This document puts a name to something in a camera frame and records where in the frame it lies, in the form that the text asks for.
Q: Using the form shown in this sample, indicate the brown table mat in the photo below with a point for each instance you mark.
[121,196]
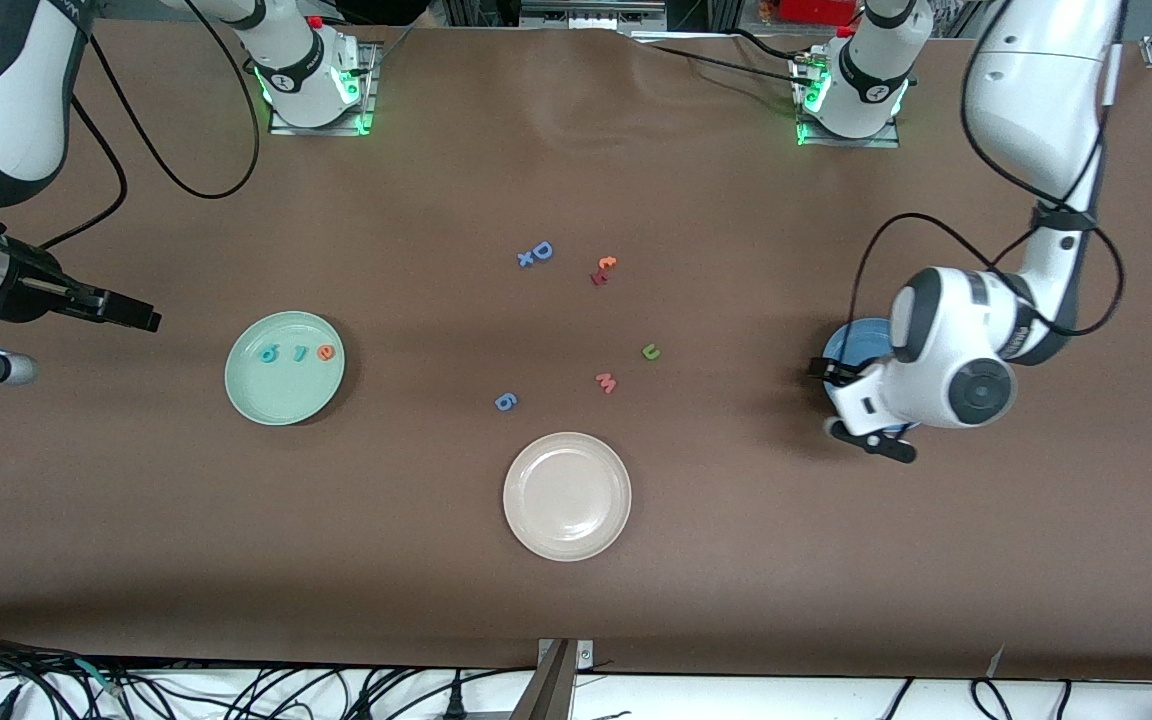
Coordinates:
[136,550]

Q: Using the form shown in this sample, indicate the beige plate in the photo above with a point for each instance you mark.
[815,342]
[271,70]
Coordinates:
[567,496]

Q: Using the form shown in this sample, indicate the aluminium profile post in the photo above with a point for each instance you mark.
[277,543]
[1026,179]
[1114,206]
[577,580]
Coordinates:
[551,690]

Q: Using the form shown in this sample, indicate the teal digit six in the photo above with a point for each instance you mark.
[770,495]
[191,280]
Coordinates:
[269,352]

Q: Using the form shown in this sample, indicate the pink letter w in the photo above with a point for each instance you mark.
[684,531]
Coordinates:
[606,382]

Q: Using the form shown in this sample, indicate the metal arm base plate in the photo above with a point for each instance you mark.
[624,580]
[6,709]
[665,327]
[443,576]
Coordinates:
[281,125]
[806,138]

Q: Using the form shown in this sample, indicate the blue digit six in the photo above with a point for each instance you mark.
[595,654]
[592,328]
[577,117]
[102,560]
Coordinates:
[505,401]

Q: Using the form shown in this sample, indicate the light green plate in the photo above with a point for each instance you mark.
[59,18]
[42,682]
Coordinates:
[286,395]

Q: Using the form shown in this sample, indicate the blue letter D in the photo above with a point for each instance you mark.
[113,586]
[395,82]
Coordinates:
[542,251]

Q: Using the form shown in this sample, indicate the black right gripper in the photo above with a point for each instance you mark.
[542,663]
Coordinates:
[36,281]

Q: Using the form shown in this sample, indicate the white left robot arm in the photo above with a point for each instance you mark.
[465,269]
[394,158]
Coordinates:
[1036,80]

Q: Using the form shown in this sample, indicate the white power strip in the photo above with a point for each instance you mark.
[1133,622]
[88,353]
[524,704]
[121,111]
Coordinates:
[596,15]

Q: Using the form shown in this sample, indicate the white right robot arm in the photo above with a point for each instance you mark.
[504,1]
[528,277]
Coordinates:
[16,100]

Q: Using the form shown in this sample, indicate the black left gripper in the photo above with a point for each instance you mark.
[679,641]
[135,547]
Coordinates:
[838,371]

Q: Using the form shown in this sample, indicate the blue plate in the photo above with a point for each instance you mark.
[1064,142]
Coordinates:
[866,338]

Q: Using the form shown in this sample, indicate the red box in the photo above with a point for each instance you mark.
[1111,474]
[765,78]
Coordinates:
[816,10]

